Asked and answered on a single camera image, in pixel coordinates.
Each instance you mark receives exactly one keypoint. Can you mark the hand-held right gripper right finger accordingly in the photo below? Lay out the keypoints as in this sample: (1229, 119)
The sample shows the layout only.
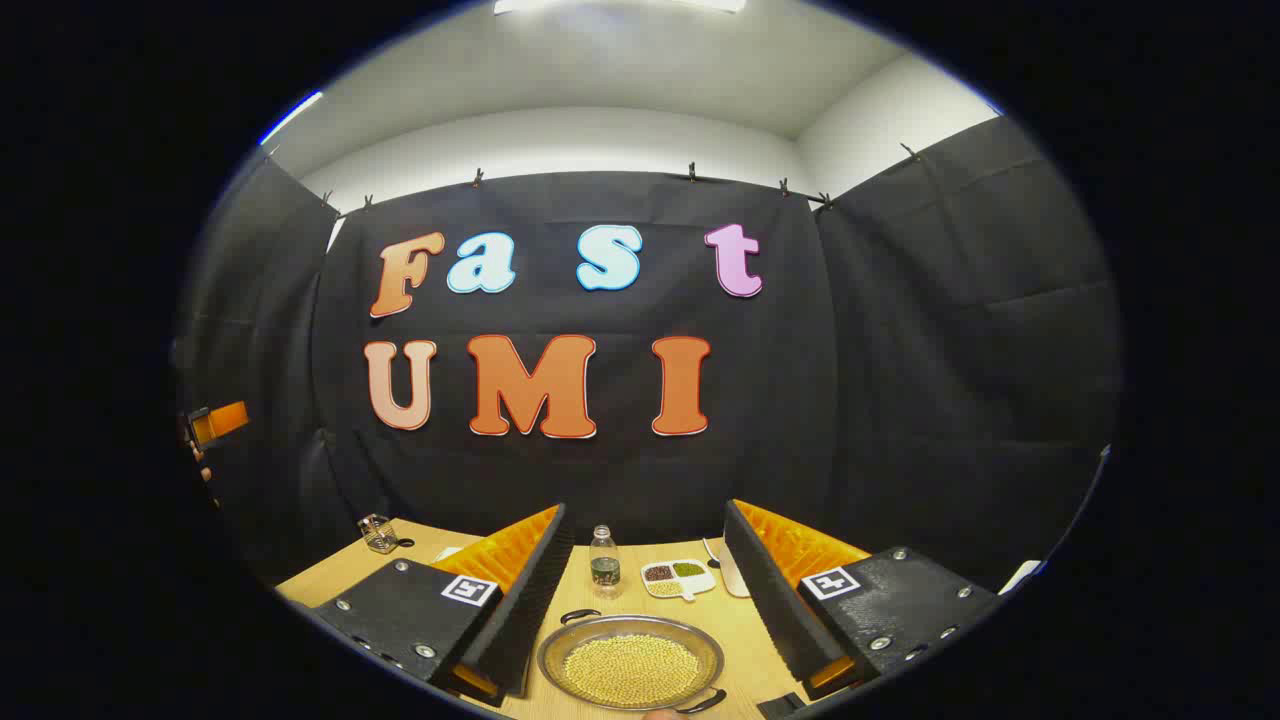
(775, 600)

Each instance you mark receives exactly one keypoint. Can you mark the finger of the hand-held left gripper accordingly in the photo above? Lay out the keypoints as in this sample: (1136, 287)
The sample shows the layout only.
(222, 420)

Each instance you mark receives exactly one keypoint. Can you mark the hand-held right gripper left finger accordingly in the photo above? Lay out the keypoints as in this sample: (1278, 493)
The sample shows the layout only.
(535, 600)

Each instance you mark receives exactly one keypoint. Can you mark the large heap of yellow soybeans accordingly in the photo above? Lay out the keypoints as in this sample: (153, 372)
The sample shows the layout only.
(630, 670)

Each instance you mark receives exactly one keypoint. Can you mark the white toaster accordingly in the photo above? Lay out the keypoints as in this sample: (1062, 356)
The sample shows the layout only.
(733, 575)

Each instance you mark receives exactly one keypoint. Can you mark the clear plastic water bottle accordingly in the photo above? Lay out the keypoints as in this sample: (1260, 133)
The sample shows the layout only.
(604, 570)

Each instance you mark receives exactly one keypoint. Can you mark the white divided plate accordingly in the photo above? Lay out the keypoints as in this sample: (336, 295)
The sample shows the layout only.
(700, 584)

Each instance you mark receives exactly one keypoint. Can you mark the portion of green mung beans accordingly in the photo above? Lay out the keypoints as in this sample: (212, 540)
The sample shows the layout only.
(689, 569)

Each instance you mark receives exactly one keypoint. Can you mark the sandwich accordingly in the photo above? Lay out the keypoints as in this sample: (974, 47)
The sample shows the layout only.
(447, 552)

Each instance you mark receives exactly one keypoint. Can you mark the small portion of soybeans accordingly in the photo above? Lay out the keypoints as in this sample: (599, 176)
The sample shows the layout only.
(665, 589)

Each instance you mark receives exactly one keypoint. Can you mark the portion of dark red beans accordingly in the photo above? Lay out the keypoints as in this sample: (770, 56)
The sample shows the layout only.
(658, 573)

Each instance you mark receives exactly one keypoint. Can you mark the black backdrop cloth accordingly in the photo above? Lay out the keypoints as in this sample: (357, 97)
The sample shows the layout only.
(600, 480)

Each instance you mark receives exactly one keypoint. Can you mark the white flat object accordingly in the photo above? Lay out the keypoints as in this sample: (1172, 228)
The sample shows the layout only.
(1022, 577)

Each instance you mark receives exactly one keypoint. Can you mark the ceiling light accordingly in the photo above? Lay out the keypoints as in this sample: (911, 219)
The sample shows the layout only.
(620, 5)
(292, 116)

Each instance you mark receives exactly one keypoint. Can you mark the row of black cloth clips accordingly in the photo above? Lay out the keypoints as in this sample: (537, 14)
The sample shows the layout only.
(478, 178)

